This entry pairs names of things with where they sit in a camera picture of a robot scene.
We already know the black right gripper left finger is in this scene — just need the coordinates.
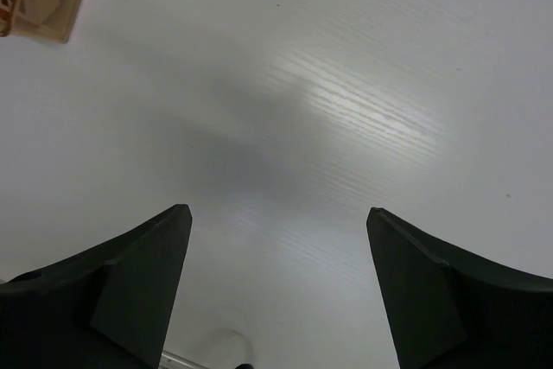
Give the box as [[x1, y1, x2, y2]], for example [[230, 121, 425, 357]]
[[1, 204, 192, 368]]

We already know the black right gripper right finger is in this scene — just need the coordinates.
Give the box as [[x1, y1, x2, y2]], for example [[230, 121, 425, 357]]
[[366, 207, 552, 368]]

